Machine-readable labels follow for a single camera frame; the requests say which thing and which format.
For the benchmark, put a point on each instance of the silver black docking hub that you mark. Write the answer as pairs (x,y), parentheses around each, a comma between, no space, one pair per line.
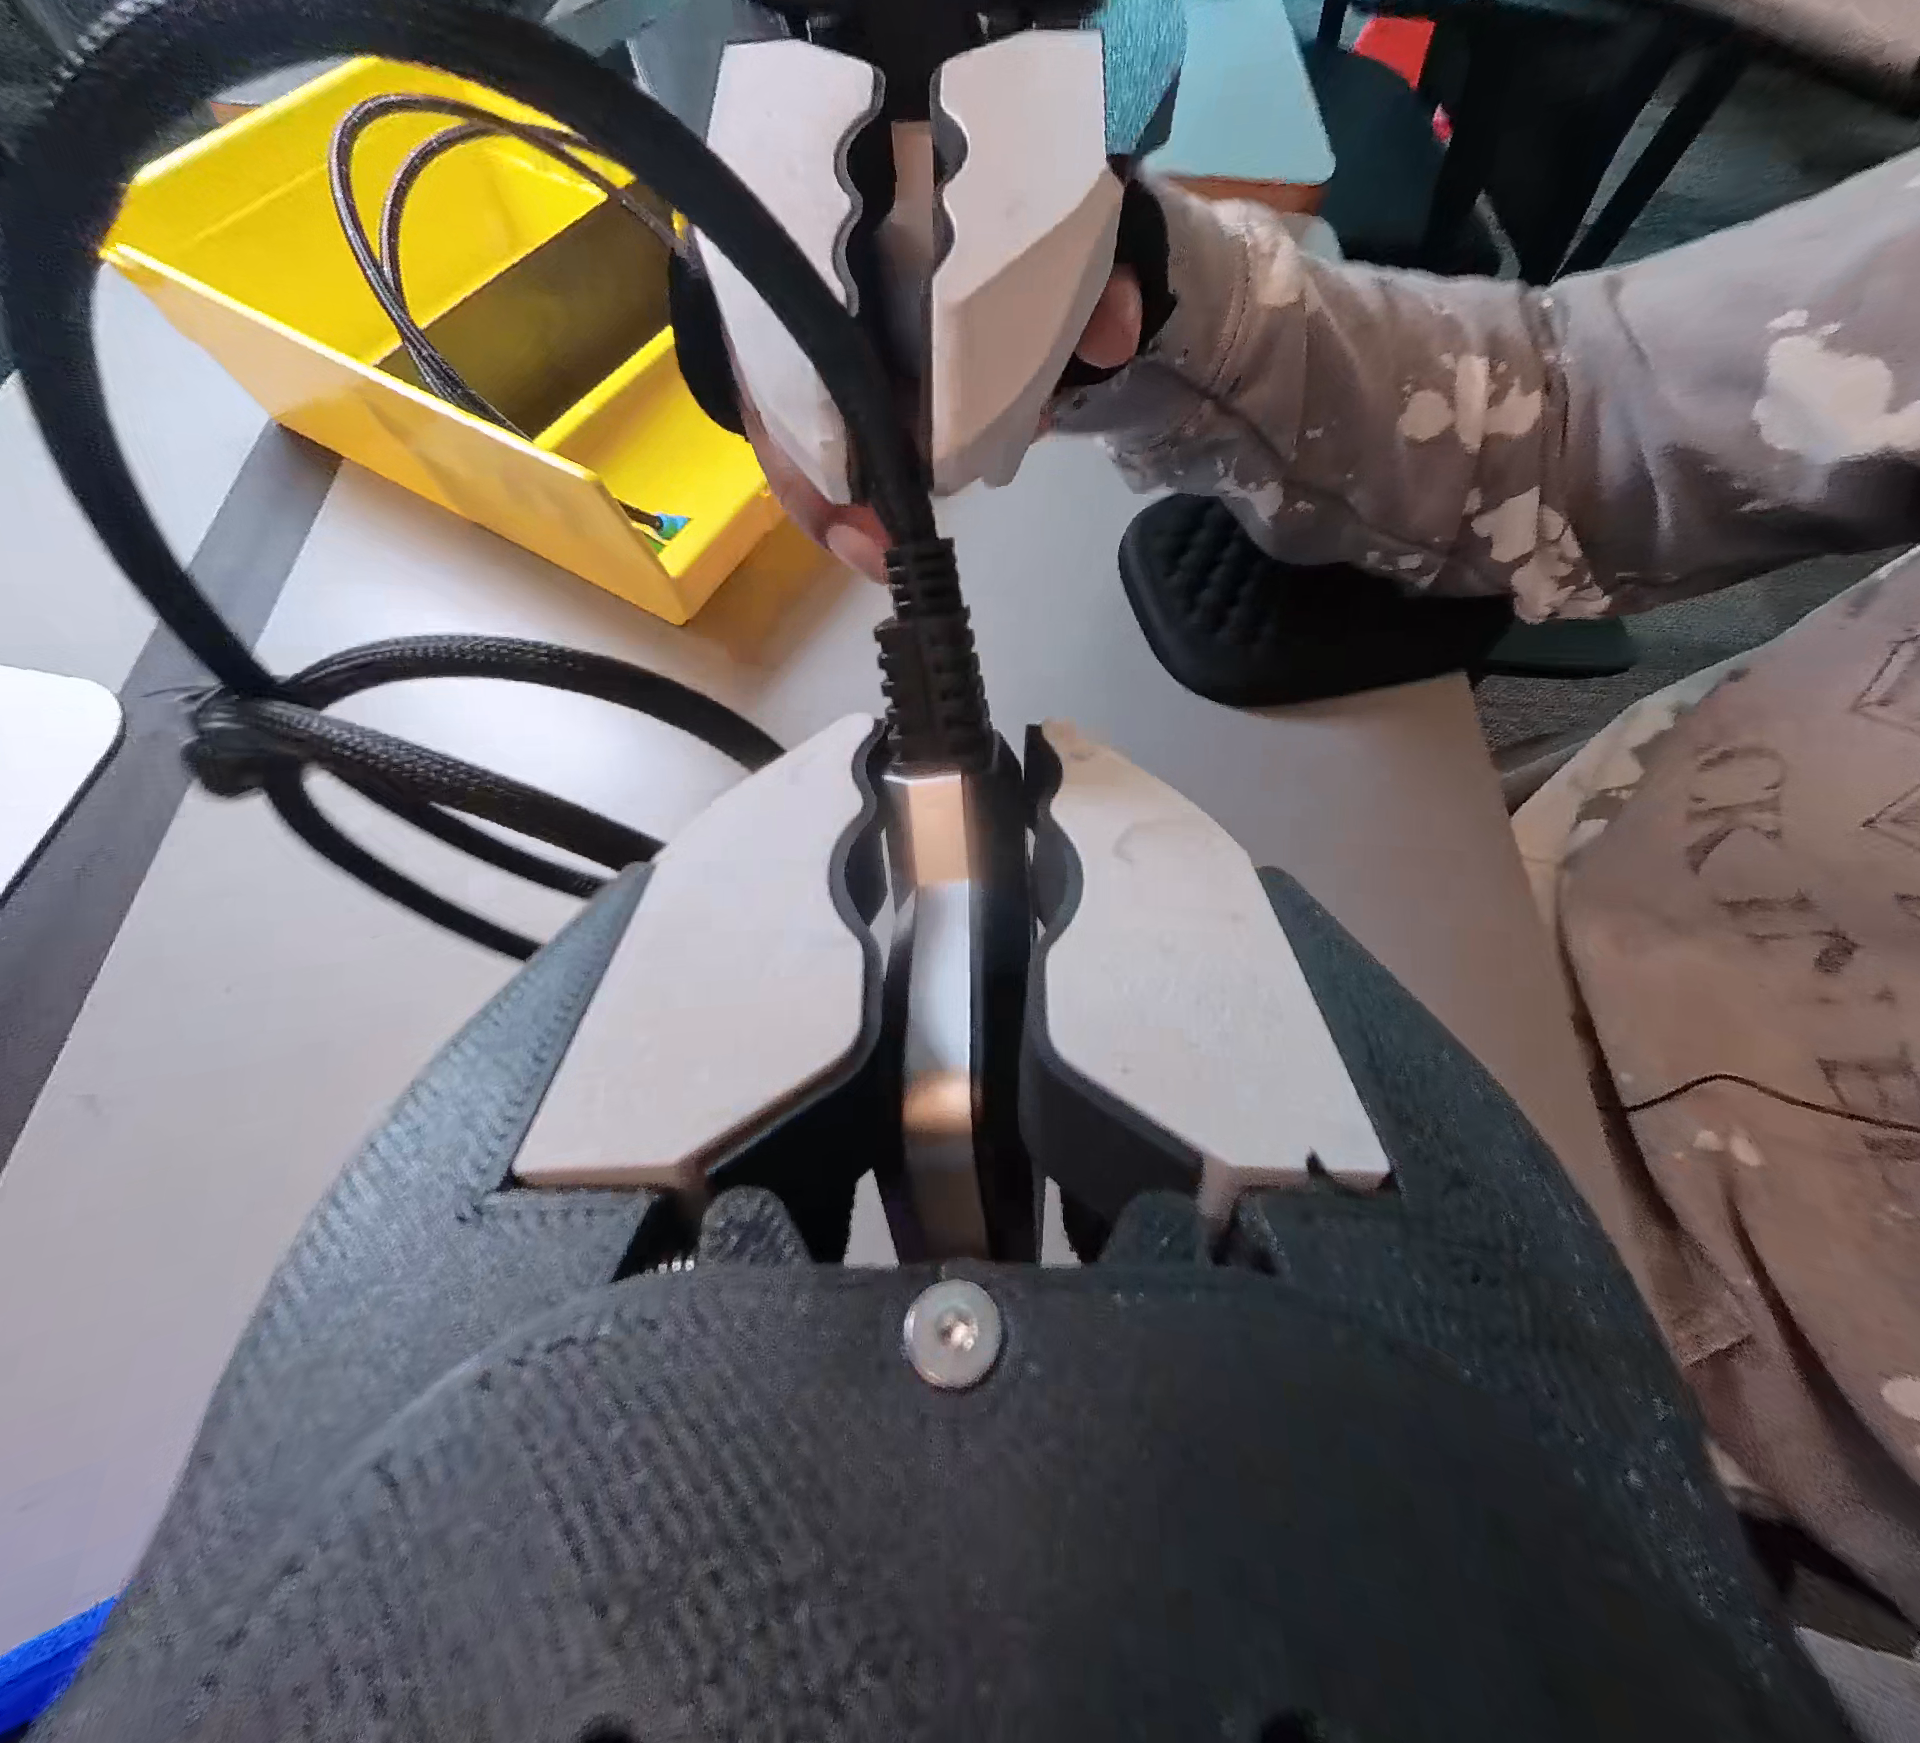
(944,992)

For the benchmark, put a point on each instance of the yellow plastic bin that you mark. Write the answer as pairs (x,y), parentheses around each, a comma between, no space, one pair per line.
(451,452)

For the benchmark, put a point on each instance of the person's right forearm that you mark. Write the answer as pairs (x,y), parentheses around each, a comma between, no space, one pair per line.
(1502,394)

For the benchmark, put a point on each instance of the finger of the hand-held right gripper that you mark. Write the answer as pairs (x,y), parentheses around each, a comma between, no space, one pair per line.
(780,154)
(1021,244)

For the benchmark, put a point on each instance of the black padded chair armrest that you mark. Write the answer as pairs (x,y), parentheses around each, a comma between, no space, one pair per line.
(1277,619)

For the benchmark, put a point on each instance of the white folding stand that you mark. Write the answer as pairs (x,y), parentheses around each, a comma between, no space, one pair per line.
(53,767)

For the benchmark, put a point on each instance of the person's right hand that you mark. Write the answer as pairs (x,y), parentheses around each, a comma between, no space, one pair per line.
(1112,325)

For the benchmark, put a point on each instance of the black bin divider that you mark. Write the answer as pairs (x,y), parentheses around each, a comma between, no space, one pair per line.
(555,318)

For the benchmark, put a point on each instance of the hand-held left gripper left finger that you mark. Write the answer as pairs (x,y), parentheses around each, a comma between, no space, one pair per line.
(720,1008)

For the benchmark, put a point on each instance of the blue plastic bin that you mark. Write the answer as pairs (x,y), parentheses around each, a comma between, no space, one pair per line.
(53,1646)

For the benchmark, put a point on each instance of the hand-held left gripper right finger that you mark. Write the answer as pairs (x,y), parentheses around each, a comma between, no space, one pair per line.
(1200,1023)

